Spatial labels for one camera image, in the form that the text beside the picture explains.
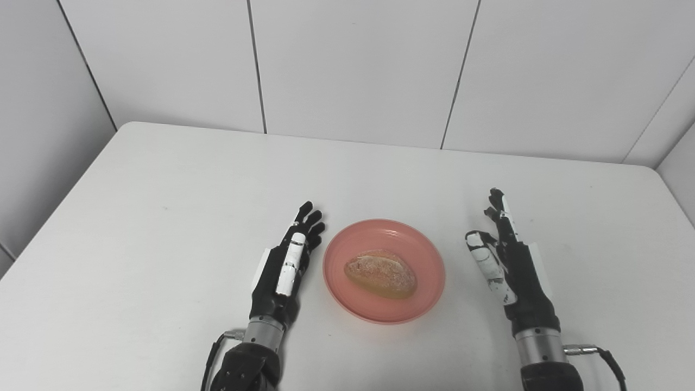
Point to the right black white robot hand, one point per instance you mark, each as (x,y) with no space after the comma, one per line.
(529,298)

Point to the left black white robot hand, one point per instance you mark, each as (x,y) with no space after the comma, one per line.
(271,298)

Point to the golden brown bread roll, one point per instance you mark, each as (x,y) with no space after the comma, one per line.
(380,274)

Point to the pink round plate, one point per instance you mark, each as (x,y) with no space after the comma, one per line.
(380,233)

